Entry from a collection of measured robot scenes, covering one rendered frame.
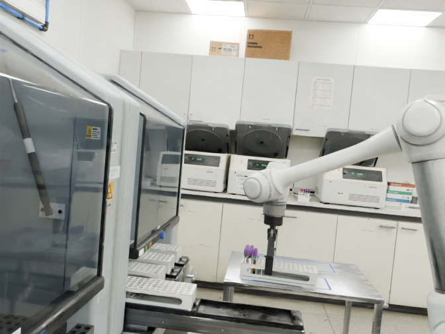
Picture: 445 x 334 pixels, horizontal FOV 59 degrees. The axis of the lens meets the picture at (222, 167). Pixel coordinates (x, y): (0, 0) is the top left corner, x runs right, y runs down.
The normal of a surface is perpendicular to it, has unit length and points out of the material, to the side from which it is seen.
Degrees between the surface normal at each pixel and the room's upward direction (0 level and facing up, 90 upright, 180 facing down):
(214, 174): 90
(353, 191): 90
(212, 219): 90
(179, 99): 90
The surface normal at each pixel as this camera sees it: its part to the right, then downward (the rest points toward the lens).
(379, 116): -0.10, 0.04
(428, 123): -0.54, -0.14
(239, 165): -0.04, -0.47
